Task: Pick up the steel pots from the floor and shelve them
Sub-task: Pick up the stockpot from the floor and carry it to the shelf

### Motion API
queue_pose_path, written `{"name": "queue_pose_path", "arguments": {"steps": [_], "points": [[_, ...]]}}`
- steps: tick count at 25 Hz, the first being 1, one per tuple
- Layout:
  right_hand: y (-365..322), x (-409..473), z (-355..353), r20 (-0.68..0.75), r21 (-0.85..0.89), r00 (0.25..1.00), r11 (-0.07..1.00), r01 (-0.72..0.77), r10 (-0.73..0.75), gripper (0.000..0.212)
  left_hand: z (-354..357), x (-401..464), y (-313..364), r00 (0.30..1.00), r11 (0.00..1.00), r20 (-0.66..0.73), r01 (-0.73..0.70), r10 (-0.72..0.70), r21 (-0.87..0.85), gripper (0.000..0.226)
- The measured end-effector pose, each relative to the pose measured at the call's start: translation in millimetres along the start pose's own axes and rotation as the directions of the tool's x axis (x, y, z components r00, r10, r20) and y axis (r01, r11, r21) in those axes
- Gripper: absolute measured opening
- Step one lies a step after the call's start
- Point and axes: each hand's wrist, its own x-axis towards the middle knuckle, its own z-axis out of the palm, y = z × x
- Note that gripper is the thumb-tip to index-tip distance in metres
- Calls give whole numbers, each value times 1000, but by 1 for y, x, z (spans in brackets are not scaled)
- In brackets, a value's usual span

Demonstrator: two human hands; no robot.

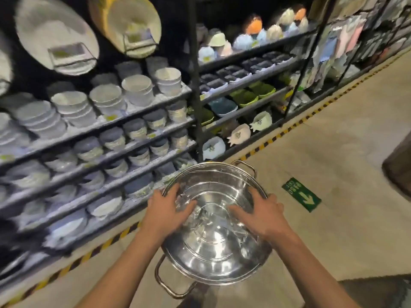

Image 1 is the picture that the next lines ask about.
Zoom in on stack of yellow plates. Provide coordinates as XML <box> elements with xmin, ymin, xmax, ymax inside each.
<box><xmin>88</xmin><ymin>0</ymin><xmax>162</xmax><ymax>59</ymax></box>

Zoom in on beige tiled floor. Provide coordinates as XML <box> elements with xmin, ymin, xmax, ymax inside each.
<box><xmin>0</xmin><ymin>51</ymin><xmax>411</xmax><ymax>308</ymax></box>

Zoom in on stack of teal bowls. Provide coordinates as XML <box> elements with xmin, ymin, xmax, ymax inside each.
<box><xmin>208</xmin><ymin>97</ymin><xmax>239</xmax><ymax>118</ymax></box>

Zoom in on person's right hand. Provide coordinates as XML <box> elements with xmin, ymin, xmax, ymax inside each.
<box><xmin>228</xmin><ymin>187</ymin><xmax>289</xmax><ymax>244</ymax></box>

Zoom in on group of black square dishes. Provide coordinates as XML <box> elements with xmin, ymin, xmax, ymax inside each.
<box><xmin>199</xmin><ymin>51</ymin><xmax>293</xmax><ymax>92</ymax></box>

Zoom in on person's left forearm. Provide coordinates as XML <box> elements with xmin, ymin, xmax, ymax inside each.
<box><xmin>75</xmin><ymin>227</ymin><xmax>167</xmax><ymax>308</ymax></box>

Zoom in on stacks of white plates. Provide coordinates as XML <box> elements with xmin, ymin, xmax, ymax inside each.
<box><xmin>0</xmin><ymin>0</ymin><xmax>100</xmax><ymax>97</ymax></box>

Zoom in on person's left hand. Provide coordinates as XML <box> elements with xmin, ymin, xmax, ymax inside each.
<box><xmin>141</xmin><ymin>183</ymin><xmax>198</xmax><ymax>241</ymax></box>

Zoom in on steel pot with glass lid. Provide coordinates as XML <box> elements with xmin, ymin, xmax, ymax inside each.
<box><xmin>154</xmin><ymin>160</ymin><xmax>274</xmax><ymax>300</ymax></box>

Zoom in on white leaf-shaped dish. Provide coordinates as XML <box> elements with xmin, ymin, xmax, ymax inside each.
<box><xmin>227</xmin><ymin>124</ymin><xmax>252</xmax><ymax>146</ymax></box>
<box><xmin>249</xmin><ymin>111</ymin><xmax>273</xmax><ymax>132</ymax></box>

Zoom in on group of green bowls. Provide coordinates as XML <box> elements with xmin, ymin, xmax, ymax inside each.
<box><xmin>188</xmin><ymin>80</ymin><xmax>277</xmax><ymax>126</ymax></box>

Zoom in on green arrow floor sticker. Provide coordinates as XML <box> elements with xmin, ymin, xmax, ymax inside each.
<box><xmin>282</xmin><ymin>177</ymin><xmax>322</xmax><ymax>213</ymax></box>

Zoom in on person's right forearm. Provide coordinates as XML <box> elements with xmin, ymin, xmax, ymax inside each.
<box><xmin>271</xmin><ymin>232</ymin><xmax>360</xmax><ymax>308</ymax></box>

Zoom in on group of pastel bowls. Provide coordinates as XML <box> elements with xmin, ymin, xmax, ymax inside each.
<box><xmin>197</xmin><ymin>8</ymin><xmax>310</xmax><ymax>63</ymax></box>

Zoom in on light blue leaf-shaped dish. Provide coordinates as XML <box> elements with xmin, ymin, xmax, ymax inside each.
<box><xmin>202</xmin><ymin>136</ymin><xmax>226</xmax><ymax>161</ymax></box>

